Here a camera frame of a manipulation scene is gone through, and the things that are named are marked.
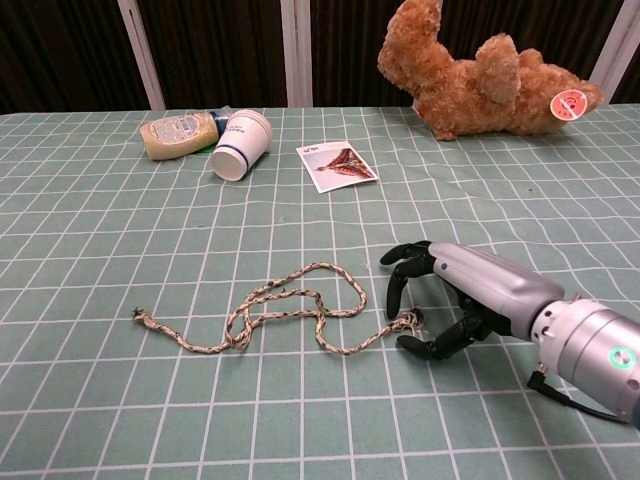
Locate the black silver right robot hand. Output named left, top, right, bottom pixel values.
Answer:
left=379, top=240, right=566, bottom=361

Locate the beige braided rope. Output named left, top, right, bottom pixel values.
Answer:
left=131, top=261, right=426, bottom=357

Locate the brown plush toy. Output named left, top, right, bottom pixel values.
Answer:
left=376, top=0, right=606, bottom=143

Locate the round red hang tag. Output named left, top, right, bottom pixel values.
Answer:
left=549, top=89, right=586, bottom=122

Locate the white photo card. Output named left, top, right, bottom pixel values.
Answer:
left=295, top=141, right=380, bottom=195

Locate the white paper cup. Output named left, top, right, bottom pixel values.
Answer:
left=209, top=108, right=274, bottom=182

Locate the mayonnaise squeeze bottle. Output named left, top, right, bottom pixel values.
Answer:
left=138, top=110, right=232, bottom=162

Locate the green checked tablecloth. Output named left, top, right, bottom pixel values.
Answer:
left=0, top=103, right=640, bottom=480

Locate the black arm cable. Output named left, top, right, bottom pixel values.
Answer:
left=527, top=363, right=634, bottom=425

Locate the white frame post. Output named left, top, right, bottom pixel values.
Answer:
left=279, top=0, right=314, bottom=108
left=589, top=0, right=640, bottom=104
left=117, top=0, right=166, bottom=111

